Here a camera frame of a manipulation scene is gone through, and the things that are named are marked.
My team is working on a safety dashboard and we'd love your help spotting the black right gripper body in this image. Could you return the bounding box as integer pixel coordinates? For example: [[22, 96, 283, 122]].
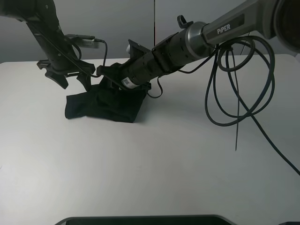
[[96, 41, 169, 90]]

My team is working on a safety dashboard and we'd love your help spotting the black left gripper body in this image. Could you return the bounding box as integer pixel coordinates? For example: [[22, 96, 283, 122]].
[[37, 33, 95, 75]]

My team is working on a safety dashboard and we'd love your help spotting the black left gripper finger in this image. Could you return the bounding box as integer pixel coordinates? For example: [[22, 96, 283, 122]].
[[76, 74, 92, 91], [45, 71, 68, 89]]

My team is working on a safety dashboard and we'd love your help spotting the black printed t-shirt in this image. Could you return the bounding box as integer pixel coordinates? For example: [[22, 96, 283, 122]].
[[65, 63, 151, 123]]

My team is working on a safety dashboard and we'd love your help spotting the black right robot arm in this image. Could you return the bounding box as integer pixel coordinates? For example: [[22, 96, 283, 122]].
[[97, 0, 300, 89]]

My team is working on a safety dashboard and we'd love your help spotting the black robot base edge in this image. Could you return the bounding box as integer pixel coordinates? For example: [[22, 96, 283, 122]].
[[57, 215, 234, 225]]

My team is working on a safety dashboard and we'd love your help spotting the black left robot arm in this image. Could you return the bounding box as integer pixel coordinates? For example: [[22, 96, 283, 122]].
[[0, 0, 96, 91]]

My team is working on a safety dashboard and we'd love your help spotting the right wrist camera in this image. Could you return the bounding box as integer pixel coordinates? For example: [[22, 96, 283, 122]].
[[126, 39, 150, 60]]

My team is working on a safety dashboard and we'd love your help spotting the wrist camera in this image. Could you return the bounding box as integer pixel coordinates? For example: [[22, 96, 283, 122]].
[[126, 39, 150, 60], [65, 34, 99, 49]]

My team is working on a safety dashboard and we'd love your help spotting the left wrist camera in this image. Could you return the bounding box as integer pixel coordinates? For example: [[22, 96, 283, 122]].
[[65, 34, 99, 49]]

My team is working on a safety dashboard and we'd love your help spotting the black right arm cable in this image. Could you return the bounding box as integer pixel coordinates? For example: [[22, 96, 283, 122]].
[[147, 35, 300, 176]]

